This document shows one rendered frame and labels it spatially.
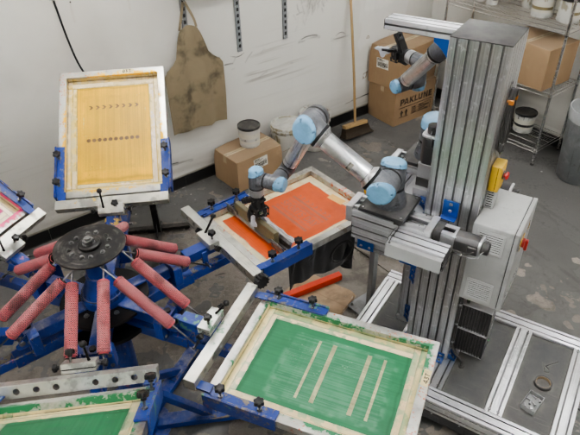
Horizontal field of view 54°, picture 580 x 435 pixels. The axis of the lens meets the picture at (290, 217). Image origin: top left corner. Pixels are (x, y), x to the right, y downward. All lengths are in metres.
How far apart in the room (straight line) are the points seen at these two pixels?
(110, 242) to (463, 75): 1.62
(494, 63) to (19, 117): 3.18
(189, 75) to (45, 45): 1.12
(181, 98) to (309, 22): 1.42
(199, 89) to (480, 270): 2.87
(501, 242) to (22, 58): 3.20
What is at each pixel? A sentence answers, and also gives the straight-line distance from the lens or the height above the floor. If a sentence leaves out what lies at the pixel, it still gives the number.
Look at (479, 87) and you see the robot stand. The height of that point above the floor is 1.84.
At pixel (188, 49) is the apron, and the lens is 4.72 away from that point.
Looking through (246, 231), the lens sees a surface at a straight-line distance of 3.03.
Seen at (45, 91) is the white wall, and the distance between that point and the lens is 4.41.
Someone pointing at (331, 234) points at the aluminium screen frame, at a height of 0.99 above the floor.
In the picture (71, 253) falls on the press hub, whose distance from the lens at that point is 2.51.
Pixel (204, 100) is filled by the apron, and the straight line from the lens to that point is 4.89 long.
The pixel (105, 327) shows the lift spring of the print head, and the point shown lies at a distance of 2.37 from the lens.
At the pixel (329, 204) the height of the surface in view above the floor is 0.95.
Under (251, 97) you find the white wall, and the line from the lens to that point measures 5.25.
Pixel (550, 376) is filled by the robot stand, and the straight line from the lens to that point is 3.55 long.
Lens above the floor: 2.81
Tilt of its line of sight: 37 degrees down
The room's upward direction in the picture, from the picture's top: 2 degrees counter-clockwise
